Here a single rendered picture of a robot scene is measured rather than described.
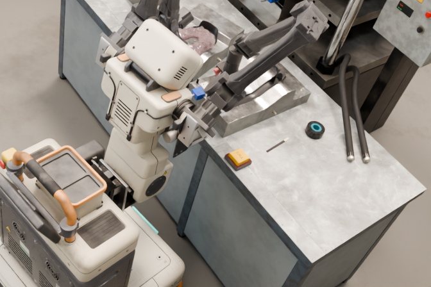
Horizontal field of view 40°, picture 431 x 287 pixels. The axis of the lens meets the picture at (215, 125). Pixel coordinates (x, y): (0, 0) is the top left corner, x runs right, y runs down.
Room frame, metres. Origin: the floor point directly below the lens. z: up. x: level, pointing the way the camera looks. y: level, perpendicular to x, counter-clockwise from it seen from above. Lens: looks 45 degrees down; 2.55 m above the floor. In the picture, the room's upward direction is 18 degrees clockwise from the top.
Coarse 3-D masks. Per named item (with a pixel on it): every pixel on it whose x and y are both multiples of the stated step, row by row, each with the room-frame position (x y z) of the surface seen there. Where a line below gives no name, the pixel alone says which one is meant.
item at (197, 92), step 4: (200, 84) 1.84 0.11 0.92; (204, 84) 1.85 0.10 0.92; (196, 88) 1.82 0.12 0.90; (200, 88) 1.83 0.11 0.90; (204, 88) 1.82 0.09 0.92; (192, 92) 1.80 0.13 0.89; (196, 92) 1.80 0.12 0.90; (200, 92) 1.81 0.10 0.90; (204, 92) 1.81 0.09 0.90; (192, 96) 1.78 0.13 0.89; (196, 96) 1.79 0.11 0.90; (200, 96) 1.79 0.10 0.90; (196, 100) 1.78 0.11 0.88
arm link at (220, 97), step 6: (222, 84) 1.46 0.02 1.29; (216, 90) 1.44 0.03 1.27; (222, 90) 1.44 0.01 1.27; (228, 90) 1.46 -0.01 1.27; (210, 96) 1.42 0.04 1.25; (216, 96) 1.42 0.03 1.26; (222, 96) 1.43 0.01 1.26; (228, 96) 1.44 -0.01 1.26; (216, 102) 1.41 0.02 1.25; (222, 102) 1.41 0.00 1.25; (222, 108) 1.40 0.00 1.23
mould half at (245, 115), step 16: (208, 80) 1.91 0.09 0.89; (256, 80) 1.98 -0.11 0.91; (288, 80) 2.11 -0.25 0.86; (272, 96) 1.92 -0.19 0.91; (288, 96) 1.95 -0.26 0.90; (304, 96) 2.05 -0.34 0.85; (224, 112) 1.75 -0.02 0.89; (240, 112) 1.78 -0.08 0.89; (256, 112) 1.82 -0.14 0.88; (224, 128) 1.70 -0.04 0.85; (240, 128) 1.76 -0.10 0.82
